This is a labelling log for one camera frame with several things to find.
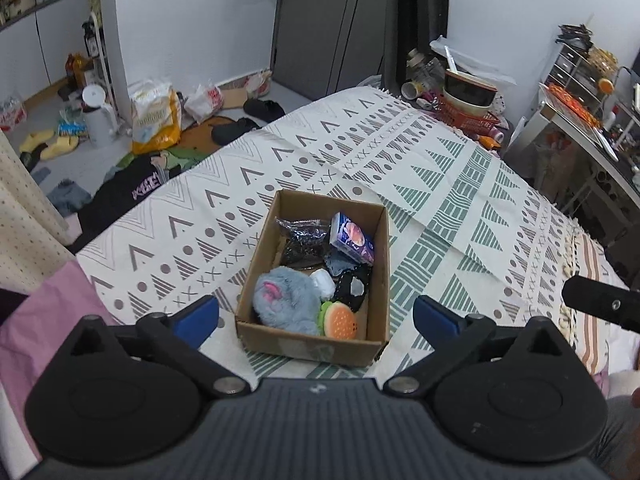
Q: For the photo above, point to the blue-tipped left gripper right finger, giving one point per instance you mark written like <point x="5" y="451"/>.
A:
<point x="456" y="342"/>

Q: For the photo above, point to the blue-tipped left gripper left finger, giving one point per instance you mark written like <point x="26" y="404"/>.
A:
<point x="175" y="341"/>

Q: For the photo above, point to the black and white felt patch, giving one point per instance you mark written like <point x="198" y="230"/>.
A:
<point x="352" y="287"/>

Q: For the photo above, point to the blue pink tissue pack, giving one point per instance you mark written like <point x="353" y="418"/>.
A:
<point x="347" y="237"/>

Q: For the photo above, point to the black beaded bow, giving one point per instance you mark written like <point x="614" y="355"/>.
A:
<point x="306" y="242"/>

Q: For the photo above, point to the person's right hand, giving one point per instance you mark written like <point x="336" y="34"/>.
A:
<point x="635" y="398"/>

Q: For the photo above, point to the patterned white green blanket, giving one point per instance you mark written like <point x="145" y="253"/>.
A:
<point x="444" y="217"/>

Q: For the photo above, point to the grey fluffy plush toy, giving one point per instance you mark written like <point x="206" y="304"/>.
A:
<point x="288" y="300"/>

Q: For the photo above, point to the burger shaped plush toy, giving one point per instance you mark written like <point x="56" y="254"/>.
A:
<point x="337" y="321"/>

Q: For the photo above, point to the blue denim fabric patch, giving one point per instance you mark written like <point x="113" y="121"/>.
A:
<point x="336" y="263"/>

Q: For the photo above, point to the white small plush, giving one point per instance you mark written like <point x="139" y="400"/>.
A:
<point x="324" y="283"/>

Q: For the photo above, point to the brown cardboard box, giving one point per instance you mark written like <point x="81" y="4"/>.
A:
<point x="372" y="318"/>

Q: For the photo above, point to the pink bed sheet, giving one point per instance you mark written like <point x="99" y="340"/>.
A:
<point x="29" y="339"/>

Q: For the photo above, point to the black t-shirt on floor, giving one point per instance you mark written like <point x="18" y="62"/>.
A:
<point x="118" y="195"/>

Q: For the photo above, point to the white desk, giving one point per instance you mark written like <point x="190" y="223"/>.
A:
<point x="550" y="110"/>

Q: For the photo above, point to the dotted cream cloth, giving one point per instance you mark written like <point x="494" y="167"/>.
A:
<point x="33" y="235"/>

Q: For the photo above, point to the red plastic basket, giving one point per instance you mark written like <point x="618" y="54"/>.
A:
<point x="453" y="117"/>

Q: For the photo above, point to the yellow pet food bag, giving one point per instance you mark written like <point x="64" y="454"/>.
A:
<point x="156" y="116"/>

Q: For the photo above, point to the yellow slippers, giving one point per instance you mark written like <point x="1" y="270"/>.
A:
<point x="47" y="145"/>

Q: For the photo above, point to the white thermos jug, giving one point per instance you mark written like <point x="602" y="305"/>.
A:
<point x="99" y="116"/>

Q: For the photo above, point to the white red plastic bag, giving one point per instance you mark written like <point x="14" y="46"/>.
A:
<point x="204" y="102"/>

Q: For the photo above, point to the small drawer organizer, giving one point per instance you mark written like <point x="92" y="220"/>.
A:
<point x="567" y="67"/>

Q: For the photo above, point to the black and cream bowl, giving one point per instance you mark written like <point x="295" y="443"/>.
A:
<point x="471" y="95"/>

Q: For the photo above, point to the black flat panel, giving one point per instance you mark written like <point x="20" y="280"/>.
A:
<point x="323" y="46"/>

